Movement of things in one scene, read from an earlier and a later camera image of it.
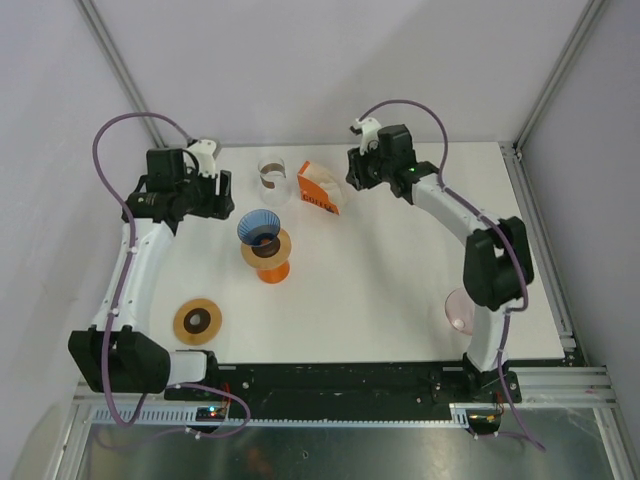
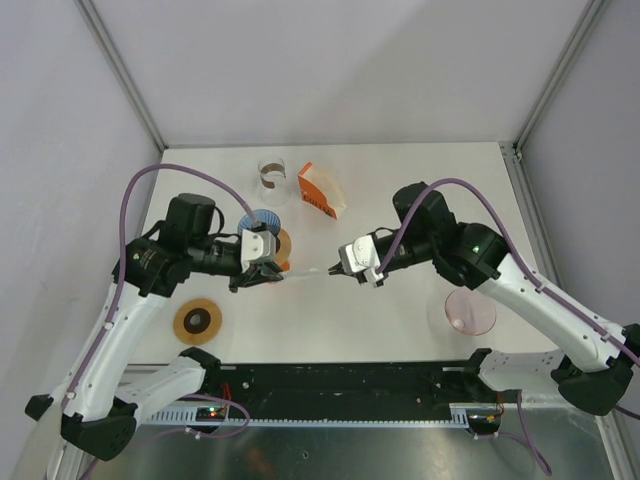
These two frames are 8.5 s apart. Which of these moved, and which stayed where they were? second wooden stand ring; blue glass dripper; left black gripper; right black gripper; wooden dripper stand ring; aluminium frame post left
Moved: right black gripper; left black gripper
Stayed: aluminium frame post left; blue glass dripper; second wooden stand ring; wooden dripper stand ring
